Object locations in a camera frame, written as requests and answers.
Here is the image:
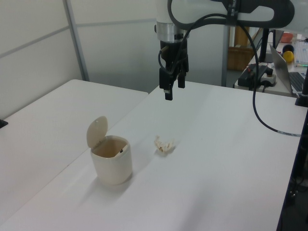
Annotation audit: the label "grey partition post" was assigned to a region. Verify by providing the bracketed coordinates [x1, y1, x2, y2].
[221, 24, 236, 88]
[64, 0, 90, 82]

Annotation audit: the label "silver laptop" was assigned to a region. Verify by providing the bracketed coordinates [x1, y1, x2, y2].
[269, 43, 308, 95]

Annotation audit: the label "black monitor stand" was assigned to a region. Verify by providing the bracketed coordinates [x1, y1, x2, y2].
[258, 28, 270, 63]

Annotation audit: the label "yellow ball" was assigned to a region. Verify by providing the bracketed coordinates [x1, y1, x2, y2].
[282, 50, 295, 64]

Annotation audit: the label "red bowl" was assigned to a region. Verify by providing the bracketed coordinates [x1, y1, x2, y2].
[281, 32, 294, 43]

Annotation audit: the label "small cream bin with lid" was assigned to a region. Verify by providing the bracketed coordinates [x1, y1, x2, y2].
[86, 115, 133, 186]

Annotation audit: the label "emergency stop button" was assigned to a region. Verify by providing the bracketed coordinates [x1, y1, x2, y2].
[260, 68, 278, 88]

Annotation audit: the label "black control box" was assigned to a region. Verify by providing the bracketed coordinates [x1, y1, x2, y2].
[238, 63, 270, 91]

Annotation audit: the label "black stand pole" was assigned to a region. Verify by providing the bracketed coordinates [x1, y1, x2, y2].
[278, 63, 308, 231]

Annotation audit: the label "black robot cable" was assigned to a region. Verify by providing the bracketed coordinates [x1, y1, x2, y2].
[157, 0, 302, 138]

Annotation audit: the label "white paper trash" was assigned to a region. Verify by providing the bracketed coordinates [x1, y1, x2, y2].
[153, 135, 176, 155]

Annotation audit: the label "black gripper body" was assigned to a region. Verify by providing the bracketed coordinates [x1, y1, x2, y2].
[159, 39, 189, 76]

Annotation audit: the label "wooden crate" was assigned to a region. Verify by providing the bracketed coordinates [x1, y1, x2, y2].
[228, 45, 256, 71]

